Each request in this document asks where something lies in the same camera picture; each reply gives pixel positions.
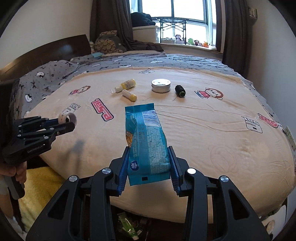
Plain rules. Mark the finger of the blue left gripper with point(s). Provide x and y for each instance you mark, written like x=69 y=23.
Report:
x=61 y=129
x=50 y=123

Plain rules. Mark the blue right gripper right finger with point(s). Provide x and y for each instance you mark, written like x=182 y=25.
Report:
x=174 y=172

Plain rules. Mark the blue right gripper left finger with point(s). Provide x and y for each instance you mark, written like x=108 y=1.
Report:
x=122 y=175

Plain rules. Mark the blue snack wrapper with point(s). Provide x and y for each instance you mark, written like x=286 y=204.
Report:
x=148 y=158

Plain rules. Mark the yellow bottle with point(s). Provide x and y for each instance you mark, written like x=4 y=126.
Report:
x=128 y=95
x=125 y=85

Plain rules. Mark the black thread spool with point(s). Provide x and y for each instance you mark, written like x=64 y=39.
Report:
x=179 y=92

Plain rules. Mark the trash bin with litter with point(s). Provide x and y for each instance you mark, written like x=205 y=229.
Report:
x=129 y=226

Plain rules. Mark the person's left hand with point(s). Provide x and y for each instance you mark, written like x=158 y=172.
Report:
x=19 y=171

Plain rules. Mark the grey patterned duvet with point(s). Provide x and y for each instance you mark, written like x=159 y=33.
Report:
x=32 y=88

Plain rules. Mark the yellow fluffy rug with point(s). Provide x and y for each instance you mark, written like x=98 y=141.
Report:
x=41 y=185

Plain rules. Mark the dark wooden headboard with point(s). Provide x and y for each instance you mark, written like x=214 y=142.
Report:
x=63 y=49

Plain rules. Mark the teal small book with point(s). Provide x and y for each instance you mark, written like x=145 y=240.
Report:
x=97 y=55

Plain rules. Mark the round silver tin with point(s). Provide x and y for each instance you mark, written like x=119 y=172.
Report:
x=161 y=85

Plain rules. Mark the brown patterned pillow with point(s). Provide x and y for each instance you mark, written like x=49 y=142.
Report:
x=108 y=42

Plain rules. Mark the dark curtain left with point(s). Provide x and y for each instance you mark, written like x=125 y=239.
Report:
x=113 y=15

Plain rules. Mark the dark curtain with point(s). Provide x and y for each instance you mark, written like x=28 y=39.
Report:
x=238 y=37
x=113 y=15

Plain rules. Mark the orange toy figure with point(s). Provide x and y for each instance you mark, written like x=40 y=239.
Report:
x=205 y=44

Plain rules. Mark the green frog toy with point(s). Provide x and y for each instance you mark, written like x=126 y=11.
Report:
x=190 y=42

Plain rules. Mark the white storage box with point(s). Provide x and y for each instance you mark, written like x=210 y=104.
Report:
x=147 y=34

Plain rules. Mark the small monkey plush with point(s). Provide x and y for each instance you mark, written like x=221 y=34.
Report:
x=178 y=37

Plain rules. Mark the dark clothes pile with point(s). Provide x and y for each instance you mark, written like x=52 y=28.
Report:
x=141 y=19

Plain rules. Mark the black folding rack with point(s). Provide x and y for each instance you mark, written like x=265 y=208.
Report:
x=172 y=23

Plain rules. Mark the dark curtain right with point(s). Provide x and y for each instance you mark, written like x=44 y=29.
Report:
x=238 y=37

